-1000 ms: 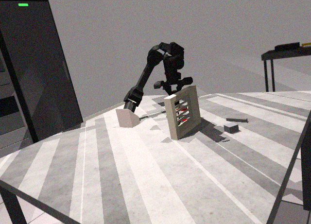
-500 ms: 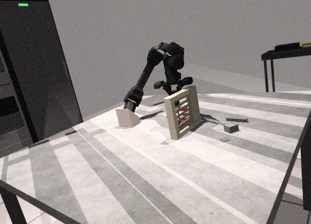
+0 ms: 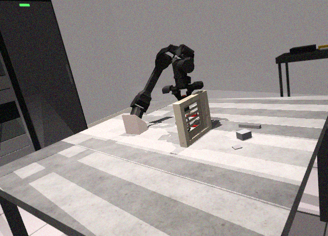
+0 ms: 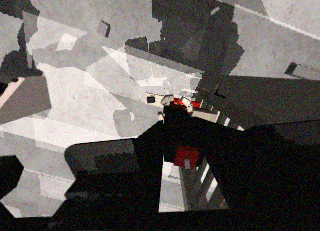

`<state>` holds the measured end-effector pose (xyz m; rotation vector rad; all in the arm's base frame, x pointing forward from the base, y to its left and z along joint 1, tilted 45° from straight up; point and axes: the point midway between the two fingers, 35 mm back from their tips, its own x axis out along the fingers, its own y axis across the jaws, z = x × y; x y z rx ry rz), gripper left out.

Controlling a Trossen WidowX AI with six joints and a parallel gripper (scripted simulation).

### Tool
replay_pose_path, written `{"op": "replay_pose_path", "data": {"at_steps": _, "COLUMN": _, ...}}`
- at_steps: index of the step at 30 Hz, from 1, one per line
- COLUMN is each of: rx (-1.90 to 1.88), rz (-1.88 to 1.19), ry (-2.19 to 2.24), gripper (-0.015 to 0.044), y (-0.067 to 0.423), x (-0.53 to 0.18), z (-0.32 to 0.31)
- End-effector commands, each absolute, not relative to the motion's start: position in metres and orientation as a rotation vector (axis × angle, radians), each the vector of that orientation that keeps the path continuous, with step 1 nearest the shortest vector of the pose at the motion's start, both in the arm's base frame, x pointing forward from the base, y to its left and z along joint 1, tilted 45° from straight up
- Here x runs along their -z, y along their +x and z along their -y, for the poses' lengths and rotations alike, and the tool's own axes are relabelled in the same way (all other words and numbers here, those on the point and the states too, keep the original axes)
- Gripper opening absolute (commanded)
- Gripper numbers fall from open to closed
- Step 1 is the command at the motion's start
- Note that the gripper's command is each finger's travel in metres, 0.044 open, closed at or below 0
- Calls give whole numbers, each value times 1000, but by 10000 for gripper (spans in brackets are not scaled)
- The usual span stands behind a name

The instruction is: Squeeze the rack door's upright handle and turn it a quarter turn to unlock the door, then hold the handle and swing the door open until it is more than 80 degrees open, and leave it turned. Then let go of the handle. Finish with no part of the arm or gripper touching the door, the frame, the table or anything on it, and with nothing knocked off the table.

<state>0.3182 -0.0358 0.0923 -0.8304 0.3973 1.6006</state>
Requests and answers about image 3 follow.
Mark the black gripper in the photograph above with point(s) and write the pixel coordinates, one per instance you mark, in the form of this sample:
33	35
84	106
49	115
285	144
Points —
182	83

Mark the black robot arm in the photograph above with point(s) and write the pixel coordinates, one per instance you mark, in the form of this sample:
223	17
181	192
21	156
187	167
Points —
162	61

